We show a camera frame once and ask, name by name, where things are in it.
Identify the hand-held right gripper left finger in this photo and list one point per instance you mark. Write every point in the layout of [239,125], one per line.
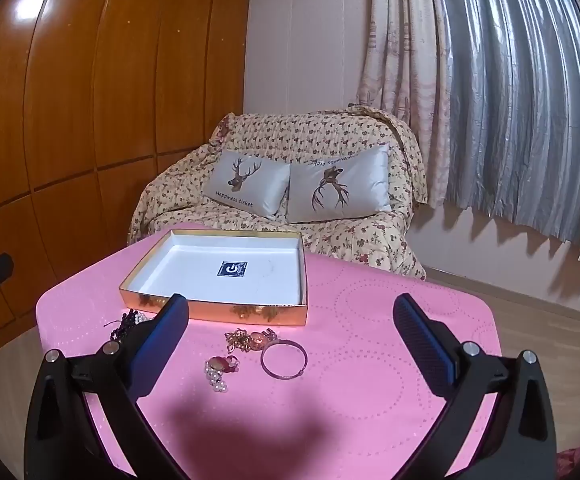
[166,330]

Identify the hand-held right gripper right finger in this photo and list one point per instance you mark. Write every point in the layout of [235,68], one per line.
[432,330]

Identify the pearl and red brooch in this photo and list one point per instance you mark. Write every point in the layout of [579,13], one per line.
[221,370]

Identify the gold shallow cardboard box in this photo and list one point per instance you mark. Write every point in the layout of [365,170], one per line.
[250,265]

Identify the pink tablecloth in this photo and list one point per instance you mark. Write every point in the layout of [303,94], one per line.
[320,385]

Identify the floral covered sofa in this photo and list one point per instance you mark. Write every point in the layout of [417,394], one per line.
[320,210]

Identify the grey deer head pillow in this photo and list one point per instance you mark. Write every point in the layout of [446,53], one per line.
[250,182]

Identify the grey antler print pillow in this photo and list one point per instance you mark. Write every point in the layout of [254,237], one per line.
[340,187]

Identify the wooden wardrobe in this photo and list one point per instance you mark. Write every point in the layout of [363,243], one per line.
[85,110]

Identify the silver pleated curtain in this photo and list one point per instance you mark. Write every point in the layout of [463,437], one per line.
[515,90]

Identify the floral beige curtain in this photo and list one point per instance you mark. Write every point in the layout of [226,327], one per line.
[400,60]

